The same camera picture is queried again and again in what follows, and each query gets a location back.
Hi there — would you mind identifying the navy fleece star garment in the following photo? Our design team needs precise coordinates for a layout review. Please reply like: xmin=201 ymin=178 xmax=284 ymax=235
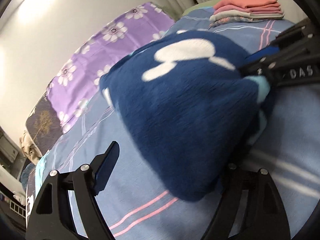
xmin=99 ymin=30 xmax=270 ymax=202

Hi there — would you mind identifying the coral folded garment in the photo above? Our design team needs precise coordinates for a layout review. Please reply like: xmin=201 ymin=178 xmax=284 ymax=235
xmin=213 ymin=0 xmax=282 ymax=14

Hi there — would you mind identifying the blue striped bed sheet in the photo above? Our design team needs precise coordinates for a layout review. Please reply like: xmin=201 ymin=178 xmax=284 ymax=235
xmin=26 ymin=7 xmax=320 ymax=240

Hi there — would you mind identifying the cream folded garment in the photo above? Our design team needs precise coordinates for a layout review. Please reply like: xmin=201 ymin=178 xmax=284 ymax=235
xmin=209 ymin=9 xmax=284 ymax=22

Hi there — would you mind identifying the patterned folded garment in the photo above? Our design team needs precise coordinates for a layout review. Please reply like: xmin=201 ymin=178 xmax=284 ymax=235
xmin=209 ymin=16 xmax=267 ymax=28

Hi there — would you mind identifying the dark floral pillow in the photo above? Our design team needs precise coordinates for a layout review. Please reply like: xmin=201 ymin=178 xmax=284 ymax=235
xmin=25 ymin=93 xmax=63 ymax=155

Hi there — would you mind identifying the green bed pad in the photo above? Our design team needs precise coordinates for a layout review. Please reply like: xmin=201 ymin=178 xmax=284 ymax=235
xmin=182 ymin=0 xmax=221 ymax=16

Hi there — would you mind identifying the purple floral pillow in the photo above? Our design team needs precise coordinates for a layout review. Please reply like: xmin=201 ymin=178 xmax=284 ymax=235
xmin=47 ymin=2 xmax=175 ymax=133

